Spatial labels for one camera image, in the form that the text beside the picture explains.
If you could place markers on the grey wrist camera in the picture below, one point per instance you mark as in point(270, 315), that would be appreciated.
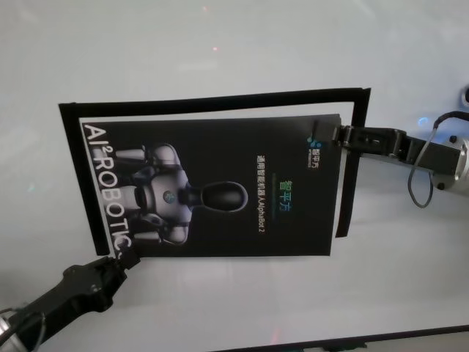
point(466, 96)

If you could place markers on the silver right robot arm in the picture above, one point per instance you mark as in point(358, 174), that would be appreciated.
point(459, 168)

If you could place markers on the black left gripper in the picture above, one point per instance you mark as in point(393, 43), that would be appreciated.
point(73, 289)

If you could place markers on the black tape frame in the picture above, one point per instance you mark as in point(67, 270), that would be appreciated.
point(220, 98)

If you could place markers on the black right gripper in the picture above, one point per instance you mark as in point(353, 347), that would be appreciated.
point(403, 144)

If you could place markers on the black robot print poster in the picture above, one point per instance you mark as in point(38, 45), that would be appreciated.
point(220, 227)

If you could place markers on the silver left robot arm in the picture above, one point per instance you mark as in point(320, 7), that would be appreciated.
point(9, 333)

